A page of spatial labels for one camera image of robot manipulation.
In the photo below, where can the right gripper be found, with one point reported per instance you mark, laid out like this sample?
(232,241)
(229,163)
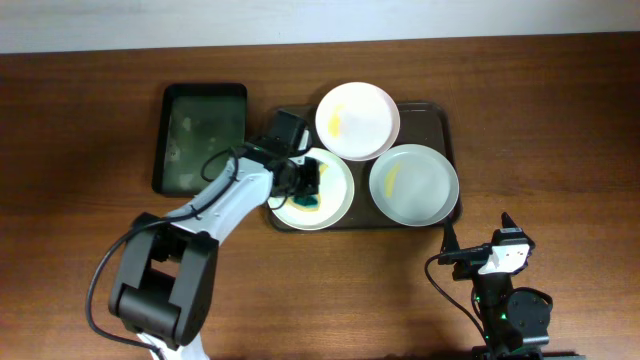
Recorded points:
(469,263)

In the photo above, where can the light blue plate right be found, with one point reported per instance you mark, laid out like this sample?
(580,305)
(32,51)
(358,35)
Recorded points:
(414,185)

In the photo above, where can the black water tray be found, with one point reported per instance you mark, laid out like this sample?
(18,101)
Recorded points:
(198,123)

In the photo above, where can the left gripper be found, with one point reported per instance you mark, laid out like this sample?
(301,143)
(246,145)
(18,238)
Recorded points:
(313,186)

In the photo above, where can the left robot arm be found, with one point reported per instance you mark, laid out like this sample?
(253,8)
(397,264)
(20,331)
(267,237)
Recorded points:
(164,285)

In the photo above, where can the white plate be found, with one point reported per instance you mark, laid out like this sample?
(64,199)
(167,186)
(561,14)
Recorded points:
(336,192)
(357,121)

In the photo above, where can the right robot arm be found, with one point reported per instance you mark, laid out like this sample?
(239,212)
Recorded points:
(513,322)

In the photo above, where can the green yellow sponge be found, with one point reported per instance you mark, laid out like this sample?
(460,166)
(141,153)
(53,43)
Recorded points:
(307,203)

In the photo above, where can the brown serving tray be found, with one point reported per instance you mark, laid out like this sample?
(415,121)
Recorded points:
(423,123)

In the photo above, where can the white plate top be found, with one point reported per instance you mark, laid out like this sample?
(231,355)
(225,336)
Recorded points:
(357,121)

